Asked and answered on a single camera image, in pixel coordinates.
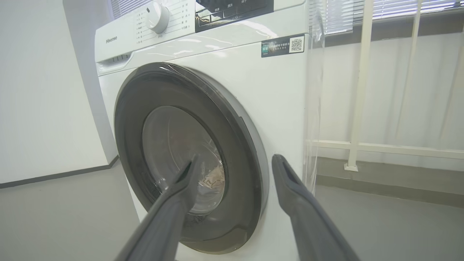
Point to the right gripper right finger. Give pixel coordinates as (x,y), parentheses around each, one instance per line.
(308,221)

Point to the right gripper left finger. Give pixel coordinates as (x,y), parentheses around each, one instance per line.
(163,224)

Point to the round dark washing machine door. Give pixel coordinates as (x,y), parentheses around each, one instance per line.
(130,127)

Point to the white front-load washing machine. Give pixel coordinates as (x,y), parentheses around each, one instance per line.
(261,108)

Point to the white washing machine dial knob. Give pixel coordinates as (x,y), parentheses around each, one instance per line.
(157,17)

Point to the clear plastic film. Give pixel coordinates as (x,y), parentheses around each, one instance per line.
(314,108)

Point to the white metal railing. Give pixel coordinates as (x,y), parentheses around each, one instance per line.
(359,108)

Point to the dark QR code sticker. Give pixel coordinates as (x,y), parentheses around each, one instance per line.
(279,46)

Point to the window blinds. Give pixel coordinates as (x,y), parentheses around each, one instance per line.
(398,9)

